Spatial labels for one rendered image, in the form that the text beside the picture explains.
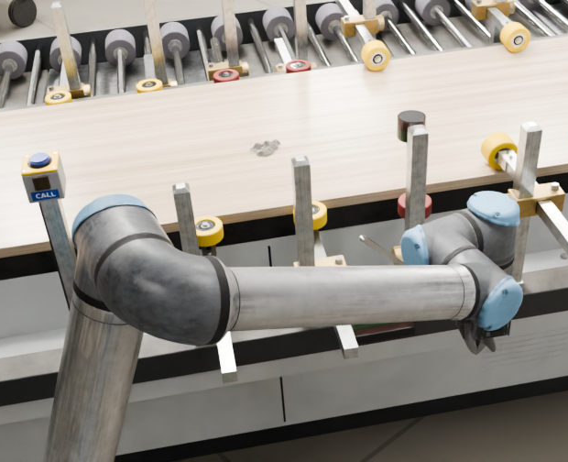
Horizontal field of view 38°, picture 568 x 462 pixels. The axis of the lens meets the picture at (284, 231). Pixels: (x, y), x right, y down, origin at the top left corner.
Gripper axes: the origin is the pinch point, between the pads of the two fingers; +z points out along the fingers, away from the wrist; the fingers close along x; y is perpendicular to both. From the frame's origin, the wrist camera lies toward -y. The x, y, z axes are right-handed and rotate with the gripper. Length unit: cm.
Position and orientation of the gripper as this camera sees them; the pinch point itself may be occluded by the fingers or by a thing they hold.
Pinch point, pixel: (475, 346)
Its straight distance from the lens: 174.2
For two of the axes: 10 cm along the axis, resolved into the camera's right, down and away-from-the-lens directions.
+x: 9.8, -1.5, 1.0
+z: 0.6, 8.1, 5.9
